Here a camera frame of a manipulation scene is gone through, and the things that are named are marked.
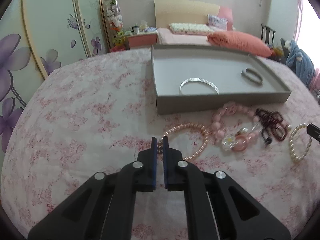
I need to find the white pearl bracelet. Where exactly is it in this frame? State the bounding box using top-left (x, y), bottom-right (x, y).
top-left (288, 122), bottom-right (314, 163)

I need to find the dark red bead necklace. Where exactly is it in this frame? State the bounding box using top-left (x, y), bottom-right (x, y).
top-left (254, 107), bottom-right (292, 140)

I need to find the black bead bracelet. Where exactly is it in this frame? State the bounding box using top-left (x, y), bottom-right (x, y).
top-left (261, 127), bottom-right (273, 145)

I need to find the pink ring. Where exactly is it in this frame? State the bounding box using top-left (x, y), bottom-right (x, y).
top-left (231, 134), bottom-right (251, 153)

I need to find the pink chunky bead bracelet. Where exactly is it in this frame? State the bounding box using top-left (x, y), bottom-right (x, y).
top-left (211, 101), bottom-right (263, 153)

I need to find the pink pearl bracelet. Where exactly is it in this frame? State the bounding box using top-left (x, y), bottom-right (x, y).
top-left (157, 122), bottom-right (211, 161)

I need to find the silver bangle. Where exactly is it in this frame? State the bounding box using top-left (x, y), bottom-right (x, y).
top-left (178, 77), bottom-right (220, 95)

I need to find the blue plush robe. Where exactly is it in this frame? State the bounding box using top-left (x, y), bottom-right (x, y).
top-left (280, 38), bottom-right (316, 88)

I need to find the pink floral bedsheet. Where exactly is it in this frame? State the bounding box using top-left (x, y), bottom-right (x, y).
top-left (1, 49), bottom-right (319, 237)

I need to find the dark wooden chair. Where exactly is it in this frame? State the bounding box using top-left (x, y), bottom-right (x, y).
top-left (260, 24), bottom-right (276, 46)

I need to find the orange folded duvet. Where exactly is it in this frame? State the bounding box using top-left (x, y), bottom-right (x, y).
top-left (207, 31), bottom-right (272, 58)

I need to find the grey shallow cardboard tray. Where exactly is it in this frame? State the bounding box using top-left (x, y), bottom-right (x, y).
top-left (151, 44), bottom-right (291, 114)

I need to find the small lavender pillow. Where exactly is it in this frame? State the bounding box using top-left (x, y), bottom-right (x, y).
top-left (208, 14), bottom-right (228, 30)

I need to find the floral white pillow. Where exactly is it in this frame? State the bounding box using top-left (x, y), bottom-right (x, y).
top-left (169, 23), bottom-right (213, 36)

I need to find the pink nightstand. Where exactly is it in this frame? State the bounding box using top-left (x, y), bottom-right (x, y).
top-left (126, 31), bottom-right (157, 49)

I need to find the bed with beige headboard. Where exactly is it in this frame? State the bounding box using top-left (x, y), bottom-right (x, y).
top-left (154, 0), bottom-right (234, 46)

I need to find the wardrobe with purple flowers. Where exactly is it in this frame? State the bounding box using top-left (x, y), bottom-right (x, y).
top-left (0, 0), bottom-right (111, 153)

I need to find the plush toy hanging column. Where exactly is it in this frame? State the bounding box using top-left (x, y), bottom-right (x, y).
top-left (104, 0), bottom-right (125, 50)

